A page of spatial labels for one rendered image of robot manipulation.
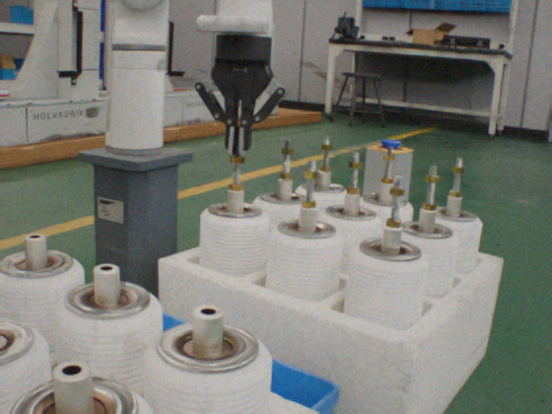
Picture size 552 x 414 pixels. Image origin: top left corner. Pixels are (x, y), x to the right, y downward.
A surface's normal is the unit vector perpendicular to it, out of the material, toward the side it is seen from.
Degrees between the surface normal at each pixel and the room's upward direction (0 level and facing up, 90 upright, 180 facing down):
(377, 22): 90
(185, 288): 90
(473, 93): 90
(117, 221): 90
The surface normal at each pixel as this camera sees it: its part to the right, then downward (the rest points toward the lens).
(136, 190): 0.25, 0.25
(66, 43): -0.49, 0.18
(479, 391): 0.06, -0.97
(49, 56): 0.87, 0.17
